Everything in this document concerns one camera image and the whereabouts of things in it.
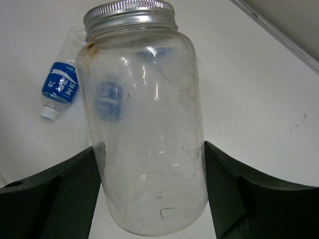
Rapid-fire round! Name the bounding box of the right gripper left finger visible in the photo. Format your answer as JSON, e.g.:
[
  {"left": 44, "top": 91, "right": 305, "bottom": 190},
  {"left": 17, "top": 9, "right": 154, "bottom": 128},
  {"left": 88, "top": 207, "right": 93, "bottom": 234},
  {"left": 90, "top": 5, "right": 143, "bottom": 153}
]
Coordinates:
[{"left": 0, "top": 147, "right": 101, "bottom": 239}]

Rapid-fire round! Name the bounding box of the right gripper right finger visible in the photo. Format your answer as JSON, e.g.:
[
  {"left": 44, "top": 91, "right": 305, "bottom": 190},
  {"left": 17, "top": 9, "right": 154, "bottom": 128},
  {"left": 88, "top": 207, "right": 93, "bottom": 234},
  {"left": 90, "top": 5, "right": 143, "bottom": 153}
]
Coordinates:
[{"left": 204, "top": 141, "right": 319, "bottom": 239}]

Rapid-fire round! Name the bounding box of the clear jar metal lid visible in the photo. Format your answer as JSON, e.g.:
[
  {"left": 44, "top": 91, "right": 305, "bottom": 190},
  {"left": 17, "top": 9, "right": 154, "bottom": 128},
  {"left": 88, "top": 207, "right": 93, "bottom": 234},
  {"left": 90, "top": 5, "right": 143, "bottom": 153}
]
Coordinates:
[{"left": 76, "top": 0, "right": 208, "bottom": 237}]

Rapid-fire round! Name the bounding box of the middle blue label bottle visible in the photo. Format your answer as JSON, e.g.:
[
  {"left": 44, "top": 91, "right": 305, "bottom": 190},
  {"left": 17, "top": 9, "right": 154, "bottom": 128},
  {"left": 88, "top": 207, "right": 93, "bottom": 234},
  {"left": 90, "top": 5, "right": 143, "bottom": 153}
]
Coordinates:
[{"left": 95, "top": 47, "right": 172, "bottom": 121}]

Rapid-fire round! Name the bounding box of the blue label bottle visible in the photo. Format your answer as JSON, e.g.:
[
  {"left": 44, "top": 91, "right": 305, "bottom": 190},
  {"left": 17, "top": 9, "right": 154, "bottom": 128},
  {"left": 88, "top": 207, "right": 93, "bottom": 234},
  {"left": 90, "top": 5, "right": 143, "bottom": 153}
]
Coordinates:
[
  {"left": 95, "top": 47, "right": 172, "bottom": 121},
  {"left": 40, "top": 26, "right": 86, "bottom": 121}
]

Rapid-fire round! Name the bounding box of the left blue label bottle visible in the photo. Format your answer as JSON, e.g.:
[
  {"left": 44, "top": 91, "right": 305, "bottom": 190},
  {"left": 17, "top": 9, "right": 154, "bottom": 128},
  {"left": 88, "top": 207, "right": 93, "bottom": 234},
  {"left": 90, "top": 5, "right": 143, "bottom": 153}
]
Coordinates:
[{"left": 40, "top": 26, "right": 86, "bottom": 121}]

